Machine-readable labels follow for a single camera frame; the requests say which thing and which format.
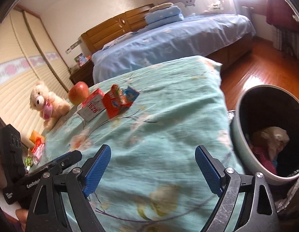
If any pink snack packet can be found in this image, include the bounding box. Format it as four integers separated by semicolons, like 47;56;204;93
253;146;273;167

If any cream slatted wardrobe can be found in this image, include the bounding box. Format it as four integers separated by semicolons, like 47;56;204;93
0;10;75;131

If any red jacket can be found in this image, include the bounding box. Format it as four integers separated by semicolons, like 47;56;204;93
265;0;299;32

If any pale yellow pillow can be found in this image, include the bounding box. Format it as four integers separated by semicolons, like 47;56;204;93
149;2;174;11

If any wooden headboard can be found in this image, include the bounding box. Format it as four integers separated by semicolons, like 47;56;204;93
81;3;156;55

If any black bin liner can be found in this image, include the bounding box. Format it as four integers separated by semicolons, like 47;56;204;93
238;87;299;177

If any folded blue blanket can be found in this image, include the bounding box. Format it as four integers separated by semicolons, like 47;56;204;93
144;6;184;26

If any cream teddy bear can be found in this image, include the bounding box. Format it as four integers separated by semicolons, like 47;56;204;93
29;82;71;130

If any beige paper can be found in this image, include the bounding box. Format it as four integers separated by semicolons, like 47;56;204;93
251;126;290;160

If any red apple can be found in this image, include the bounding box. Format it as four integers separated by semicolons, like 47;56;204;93
68;82;90;105

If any grey round waste bin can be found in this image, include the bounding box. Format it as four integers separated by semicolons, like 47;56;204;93
230;85;299;186

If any white and red box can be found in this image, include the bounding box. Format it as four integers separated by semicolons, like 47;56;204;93
76;88;105;122

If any grey bed guard rail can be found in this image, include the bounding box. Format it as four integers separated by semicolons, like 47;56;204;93
169;0;239;17

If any blue carton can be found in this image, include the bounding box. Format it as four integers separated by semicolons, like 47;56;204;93
123;86;140;103

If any colourful picture frame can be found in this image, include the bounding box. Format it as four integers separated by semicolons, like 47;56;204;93
74;53;92;67

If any wooden nightstand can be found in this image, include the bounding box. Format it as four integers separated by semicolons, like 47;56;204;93
69;60;95;85

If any patterned curtain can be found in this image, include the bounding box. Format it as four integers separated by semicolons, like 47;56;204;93
273;26;299;58

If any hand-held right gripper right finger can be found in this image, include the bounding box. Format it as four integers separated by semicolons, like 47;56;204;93
195;145;279;232

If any person's left hand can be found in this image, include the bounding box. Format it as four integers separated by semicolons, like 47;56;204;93
15;208;29;225

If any red and white packet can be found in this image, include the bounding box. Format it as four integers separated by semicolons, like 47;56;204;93
31;138;45;162

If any bed with blue floral sheet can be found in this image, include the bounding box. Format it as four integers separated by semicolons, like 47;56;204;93
92;13;257;87

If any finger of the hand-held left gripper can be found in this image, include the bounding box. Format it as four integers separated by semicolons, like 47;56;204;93
47;150;82;174

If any mint floral quilt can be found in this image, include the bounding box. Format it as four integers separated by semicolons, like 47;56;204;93
26;55;246;232

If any orange sponge block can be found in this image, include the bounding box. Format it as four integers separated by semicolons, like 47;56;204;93
29;130;46;143

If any white wall socket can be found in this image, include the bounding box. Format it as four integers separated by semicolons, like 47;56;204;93
65;42;82;54

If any green wrapper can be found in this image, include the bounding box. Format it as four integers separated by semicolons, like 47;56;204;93
23;156;35;172

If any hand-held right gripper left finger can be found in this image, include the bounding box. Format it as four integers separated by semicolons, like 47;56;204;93
25;144;112;232

